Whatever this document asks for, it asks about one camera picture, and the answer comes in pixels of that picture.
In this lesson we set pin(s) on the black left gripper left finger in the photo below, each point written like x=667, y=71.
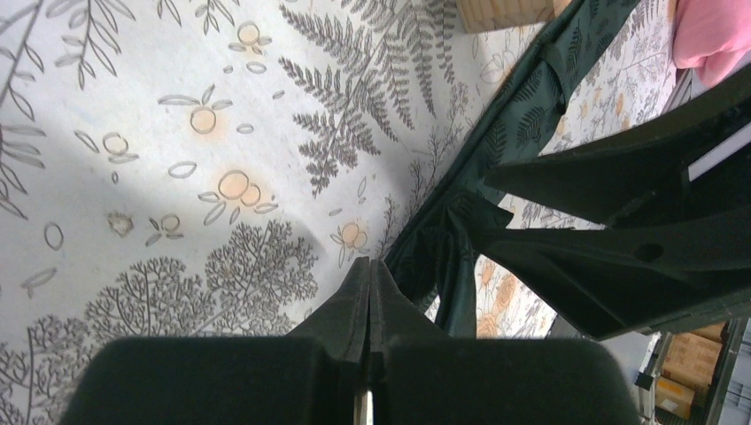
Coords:
x=313, y=375

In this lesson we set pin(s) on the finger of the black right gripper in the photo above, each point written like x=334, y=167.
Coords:
x=609, y=178
x=605, y=283

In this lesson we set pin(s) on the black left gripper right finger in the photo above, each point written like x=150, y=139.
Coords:
x=421, y=375

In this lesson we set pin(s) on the dark green leaf tie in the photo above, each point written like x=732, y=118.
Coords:
x=433, y=258

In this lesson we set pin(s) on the cardboard boxes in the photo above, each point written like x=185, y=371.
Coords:
x=688, y=370

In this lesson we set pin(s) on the pink cloth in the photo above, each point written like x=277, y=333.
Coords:
x=711, y=37

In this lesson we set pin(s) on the wooden compartment tray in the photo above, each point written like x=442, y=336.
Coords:
x=480, y=16

